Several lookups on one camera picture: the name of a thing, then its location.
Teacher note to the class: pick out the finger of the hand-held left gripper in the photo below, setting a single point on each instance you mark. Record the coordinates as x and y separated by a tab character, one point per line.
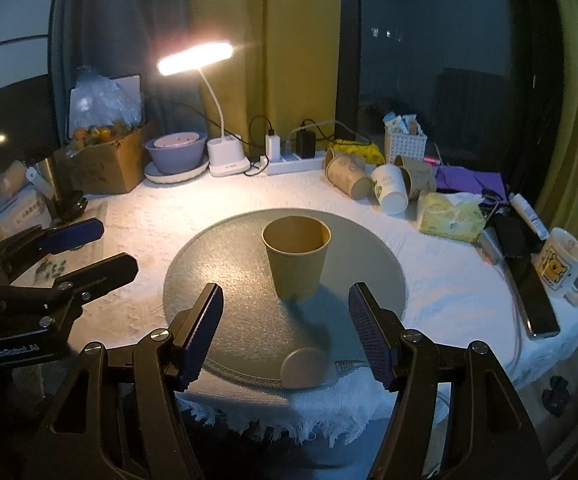
104	272
76	235

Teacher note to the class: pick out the clear plastic bag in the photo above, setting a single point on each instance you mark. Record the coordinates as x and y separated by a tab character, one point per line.
101	97

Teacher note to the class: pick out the pile of oranges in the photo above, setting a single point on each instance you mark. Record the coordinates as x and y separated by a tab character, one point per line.
99	134

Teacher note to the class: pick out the round glass turntable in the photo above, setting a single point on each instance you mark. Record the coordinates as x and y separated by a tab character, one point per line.
249	280

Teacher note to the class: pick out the yellow curtain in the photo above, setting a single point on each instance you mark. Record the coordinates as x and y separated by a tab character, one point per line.
299	50
576	110

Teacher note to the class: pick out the yellow tissue pack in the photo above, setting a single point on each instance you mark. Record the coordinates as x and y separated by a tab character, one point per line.
449	215

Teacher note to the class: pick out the white plug charger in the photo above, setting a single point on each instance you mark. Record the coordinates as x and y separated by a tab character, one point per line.
273	145

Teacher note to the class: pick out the black power adapter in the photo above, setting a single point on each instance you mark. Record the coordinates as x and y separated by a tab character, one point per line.
307	144

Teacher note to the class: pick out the white wipes packet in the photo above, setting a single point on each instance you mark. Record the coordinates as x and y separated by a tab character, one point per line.
19	215

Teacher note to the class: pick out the white slotted basket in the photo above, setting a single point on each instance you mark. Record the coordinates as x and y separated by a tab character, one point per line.
405	146

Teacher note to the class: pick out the black pouch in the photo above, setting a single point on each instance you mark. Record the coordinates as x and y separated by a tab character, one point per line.
514	235

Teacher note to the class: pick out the white power strip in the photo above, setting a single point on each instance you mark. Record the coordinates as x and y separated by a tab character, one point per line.
296	164

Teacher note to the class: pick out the white desk lamp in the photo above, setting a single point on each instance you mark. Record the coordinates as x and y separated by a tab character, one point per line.
195	58

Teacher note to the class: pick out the yellow plastic bag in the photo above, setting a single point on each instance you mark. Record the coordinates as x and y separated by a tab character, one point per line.
361	151

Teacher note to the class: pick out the white bear mug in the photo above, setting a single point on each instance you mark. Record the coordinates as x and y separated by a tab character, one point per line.
559	267

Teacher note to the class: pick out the cardboard box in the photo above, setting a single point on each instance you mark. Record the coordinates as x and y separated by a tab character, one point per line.
111	167

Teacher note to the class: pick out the brown sleeved paper cup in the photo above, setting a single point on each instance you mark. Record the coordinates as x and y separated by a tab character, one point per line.
421	177

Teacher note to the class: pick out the white tube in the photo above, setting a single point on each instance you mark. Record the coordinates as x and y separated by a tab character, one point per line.
529	215

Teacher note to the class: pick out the pale round plate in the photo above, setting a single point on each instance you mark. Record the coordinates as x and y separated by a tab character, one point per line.
179	178

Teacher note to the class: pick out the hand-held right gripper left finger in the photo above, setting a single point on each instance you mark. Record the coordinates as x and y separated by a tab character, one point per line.
201	332

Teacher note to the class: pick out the printed brown paper cup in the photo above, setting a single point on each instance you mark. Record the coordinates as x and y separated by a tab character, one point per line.
348	175

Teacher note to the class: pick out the white printed paper cup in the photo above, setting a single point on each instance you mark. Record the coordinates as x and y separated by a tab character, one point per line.
391	190

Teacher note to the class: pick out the round beige puck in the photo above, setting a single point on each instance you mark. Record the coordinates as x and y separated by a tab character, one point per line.
304	369

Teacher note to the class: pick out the plain brown paper cup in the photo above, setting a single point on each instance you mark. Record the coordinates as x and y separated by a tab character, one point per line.
296	270

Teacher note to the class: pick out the black smartphone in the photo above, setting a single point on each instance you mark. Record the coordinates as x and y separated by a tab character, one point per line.
536	300

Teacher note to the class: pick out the purple bowl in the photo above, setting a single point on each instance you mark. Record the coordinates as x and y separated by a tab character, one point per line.
176	154

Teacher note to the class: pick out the purple cloth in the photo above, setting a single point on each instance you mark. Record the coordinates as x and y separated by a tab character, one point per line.
474	182

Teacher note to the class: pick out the grey curtain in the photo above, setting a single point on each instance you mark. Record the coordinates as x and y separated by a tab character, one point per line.
119	20

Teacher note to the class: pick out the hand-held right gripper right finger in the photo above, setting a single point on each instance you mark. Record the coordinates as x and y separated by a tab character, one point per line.
371	335

